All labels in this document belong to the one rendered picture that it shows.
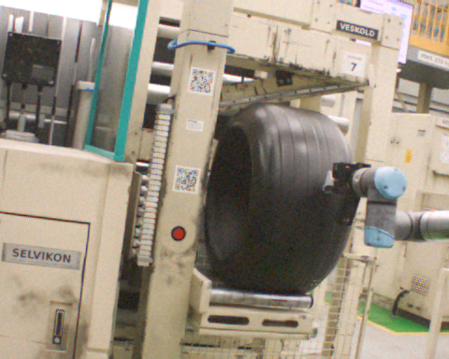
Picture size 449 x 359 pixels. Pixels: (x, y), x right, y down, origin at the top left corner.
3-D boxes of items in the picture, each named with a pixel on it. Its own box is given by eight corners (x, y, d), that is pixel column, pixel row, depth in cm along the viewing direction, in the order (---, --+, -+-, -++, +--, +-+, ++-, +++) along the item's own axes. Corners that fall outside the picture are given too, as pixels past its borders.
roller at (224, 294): (200, 299, 204) (204, 302, 200) (202, 284, 204) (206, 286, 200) (307, 308, 215) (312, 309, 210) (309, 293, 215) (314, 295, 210)
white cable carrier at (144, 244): (137, 265, 202) (161, 103, 200) (134, 262, 207) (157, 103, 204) (152, 266, 203) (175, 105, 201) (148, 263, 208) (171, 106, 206)
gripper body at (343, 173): (355, 166, 186) (378, 165, 175) (352, 198, 186) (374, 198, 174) (331, 163, 184) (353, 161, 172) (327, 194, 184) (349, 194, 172)
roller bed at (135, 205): (128, 258, 240) (139, 174, 238) (121, 251, 254) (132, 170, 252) (182, 264, 246) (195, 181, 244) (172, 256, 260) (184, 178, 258)
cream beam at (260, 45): (209, 52, 227) (215, 9, 227) (190, 58, 251) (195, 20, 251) (369, 85, 246) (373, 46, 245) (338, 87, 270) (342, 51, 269)
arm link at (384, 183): (380, 200, 157) (383, 164, 158) (356, 200, 168) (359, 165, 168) (408, 203, 160) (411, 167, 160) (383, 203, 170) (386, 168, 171)
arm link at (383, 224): (409, 250, 165) (412, 205, 165) (378, 248, 158) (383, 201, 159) (385, 247, 171) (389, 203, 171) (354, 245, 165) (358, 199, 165)
